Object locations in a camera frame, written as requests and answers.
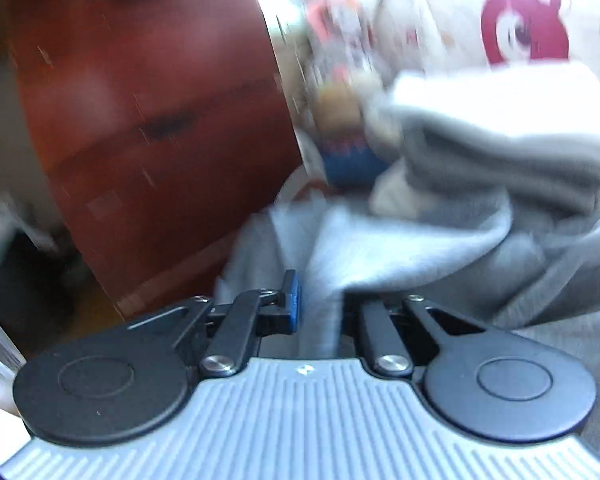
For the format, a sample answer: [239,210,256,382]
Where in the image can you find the grey sweatshirt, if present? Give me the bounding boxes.
[214,188,600,425]

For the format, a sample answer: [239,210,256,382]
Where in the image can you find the red-brown wooden drawer cabinet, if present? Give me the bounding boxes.
[9,0,301,318]

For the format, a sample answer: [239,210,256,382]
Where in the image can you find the stack of folded clothes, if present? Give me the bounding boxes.
[365,61,600,214]

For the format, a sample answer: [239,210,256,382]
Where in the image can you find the pink plush toy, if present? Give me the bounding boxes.
[294,0,389,191]

